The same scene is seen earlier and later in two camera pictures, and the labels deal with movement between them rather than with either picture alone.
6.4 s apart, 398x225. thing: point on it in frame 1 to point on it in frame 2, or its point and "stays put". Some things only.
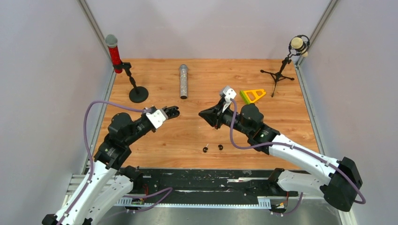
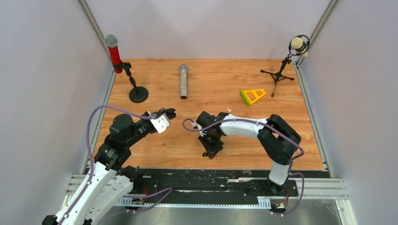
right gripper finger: [210, 116] to [211, 153]
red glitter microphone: [111, 41] stays put
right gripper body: [224, 119] to [210, 140]
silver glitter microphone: [184, 81] stays put
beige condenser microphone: [298, 43] stays put
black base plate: [202, 183] stays put
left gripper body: [147, 117] stays put
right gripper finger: [210, 114] to [218, 146]
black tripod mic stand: [279, 75] stays put
